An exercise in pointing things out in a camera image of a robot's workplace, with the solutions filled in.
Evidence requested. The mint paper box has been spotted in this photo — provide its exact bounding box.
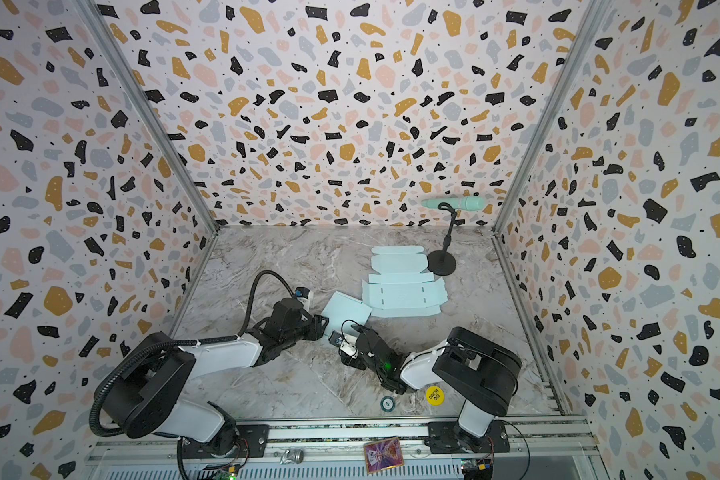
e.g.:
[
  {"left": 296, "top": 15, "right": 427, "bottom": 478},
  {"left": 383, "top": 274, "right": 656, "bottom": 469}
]
[
  {"left": 321, "top": 291, "right": 372, "bottom": 338},
  {"left": 362, "top": 245, "right": 448, "bottom": 318}
]

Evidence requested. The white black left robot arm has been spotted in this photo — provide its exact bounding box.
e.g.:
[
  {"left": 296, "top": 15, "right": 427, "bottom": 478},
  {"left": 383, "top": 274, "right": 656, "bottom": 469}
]
[{"left": 88, "top": 298, "right": 329, "bottom": 456}]

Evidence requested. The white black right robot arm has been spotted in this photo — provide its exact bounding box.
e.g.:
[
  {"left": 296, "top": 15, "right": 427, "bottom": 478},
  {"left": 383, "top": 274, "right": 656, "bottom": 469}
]
[{"left": 329, "top": 323, "right": 522, "bottom": 452}]

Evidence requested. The flat mint paper box blank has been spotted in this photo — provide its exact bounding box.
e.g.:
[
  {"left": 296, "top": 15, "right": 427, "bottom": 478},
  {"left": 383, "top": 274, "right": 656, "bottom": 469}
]
[{"left": 362, "top": 245, "right": 448, "bottom": 318}]

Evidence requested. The yellow round sticker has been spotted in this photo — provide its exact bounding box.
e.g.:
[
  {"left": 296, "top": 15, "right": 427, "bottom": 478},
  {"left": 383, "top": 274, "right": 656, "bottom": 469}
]
[{"left": 425, "top": 385, "right": 445, "bottom": 406}]

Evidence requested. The purple snack packet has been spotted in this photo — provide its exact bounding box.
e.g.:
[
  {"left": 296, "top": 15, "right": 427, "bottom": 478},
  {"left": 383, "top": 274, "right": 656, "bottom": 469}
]
[{"left": 363, "top": 437, "right": 404, "bottom": 474}]

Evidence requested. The black microphone stand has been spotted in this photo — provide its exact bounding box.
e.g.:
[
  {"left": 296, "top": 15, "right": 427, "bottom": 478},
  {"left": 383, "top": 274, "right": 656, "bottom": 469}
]
[{"left": 427, "top": 202, "right": 457, "bottom": 277}]

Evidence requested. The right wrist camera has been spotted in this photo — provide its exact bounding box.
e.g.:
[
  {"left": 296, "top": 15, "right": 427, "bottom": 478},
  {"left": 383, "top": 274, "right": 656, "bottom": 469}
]
[{"left": 329, "top": 331, "right": 357, "bottom": 358}]

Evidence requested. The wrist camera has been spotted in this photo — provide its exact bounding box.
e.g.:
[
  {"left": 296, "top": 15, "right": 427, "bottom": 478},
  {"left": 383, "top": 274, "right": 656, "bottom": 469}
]
[
  {"left": 294, "top": 286, "right": 313, "bottom": 311},
  {"left": 329, "top": 331, "right": 357, "bottom": 358}
]

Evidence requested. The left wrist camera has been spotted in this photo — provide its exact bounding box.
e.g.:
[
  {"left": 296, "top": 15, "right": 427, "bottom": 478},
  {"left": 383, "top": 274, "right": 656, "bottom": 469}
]
[{"left": 294, "top": 286, "right": 313, "bottom": 311}]

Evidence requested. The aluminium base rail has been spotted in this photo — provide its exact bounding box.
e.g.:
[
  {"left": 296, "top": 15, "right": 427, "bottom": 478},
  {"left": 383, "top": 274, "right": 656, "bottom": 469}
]
[{"left": 80, "top": 416, "right": 609, "bottom": 479}]

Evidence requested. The aluminium right corner post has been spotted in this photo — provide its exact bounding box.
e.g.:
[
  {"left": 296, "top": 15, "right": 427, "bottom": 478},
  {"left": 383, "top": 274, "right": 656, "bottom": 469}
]
[{"left": 492, "top": 0, "right": 613, "bottom": 236}]

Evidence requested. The aluminium corner post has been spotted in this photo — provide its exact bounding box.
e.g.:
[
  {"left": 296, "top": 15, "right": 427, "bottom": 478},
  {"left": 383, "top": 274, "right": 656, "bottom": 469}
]
[
  {"left": 72, "top": 1, "right": 219, "bottom": 236},
  {"left": 492, "top": 0, "right": 613, "bottom": 236}
]

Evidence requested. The aluminium left corner post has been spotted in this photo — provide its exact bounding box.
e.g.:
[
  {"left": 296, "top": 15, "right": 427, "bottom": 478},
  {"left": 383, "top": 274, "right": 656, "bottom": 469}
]
[{"left": 72, "top": 1, "right": 219, "bottom": 236}]

